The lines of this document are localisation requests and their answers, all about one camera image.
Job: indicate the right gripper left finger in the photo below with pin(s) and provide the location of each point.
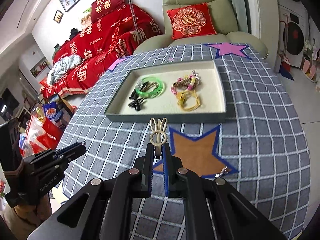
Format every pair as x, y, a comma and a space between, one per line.
147, 171

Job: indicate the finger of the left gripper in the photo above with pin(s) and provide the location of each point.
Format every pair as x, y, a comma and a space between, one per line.
68, 154

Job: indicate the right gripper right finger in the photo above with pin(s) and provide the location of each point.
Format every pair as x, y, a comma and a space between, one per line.
173, 186

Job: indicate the cream rabbit hair clip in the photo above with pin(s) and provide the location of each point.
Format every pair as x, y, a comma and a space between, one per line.
158, 136

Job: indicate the black claw hair clip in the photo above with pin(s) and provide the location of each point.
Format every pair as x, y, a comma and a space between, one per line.
136, 104

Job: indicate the green translucent bangle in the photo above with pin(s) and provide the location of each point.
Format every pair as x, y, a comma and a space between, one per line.
154, 88

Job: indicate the star rhinestone hair clip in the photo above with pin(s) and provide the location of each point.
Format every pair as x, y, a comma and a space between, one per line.
196, 79

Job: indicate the green-edged cream jewelry tray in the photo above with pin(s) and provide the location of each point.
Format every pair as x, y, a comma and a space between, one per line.
210, 92

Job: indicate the blue snack box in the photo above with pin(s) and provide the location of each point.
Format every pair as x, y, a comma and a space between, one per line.
51, 110

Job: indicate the black beaded hair clip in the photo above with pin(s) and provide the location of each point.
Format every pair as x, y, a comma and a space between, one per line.
139, 88

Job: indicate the grey white crumpled cloth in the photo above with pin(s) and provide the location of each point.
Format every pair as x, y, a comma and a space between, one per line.
61, 67

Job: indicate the grey checked tablecloth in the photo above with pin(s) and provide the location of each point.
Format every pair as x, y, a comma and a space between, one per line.
261, 137

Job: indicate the red wedding bed quilt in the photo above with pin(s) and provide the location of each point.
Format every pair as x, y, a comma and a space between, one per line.
116, 35

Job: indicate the red pillow gold characters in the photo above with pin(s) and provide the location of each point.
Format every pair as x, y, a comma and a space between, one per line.
101, 8

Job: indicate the red embroidered cushion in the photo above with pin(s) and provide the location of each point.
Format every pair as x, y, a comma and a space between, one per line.
191, 21

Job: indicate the green leather armchair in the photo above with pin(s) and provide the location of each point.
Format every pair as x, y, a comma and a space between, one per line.
223, 19

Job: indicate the white washing machine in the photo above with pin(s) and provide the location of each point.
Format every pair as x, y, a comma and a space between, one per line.
292, 35

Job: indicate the small framed wall picture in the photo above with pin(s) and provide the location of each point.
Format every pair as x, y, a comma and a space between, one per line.
58, 16

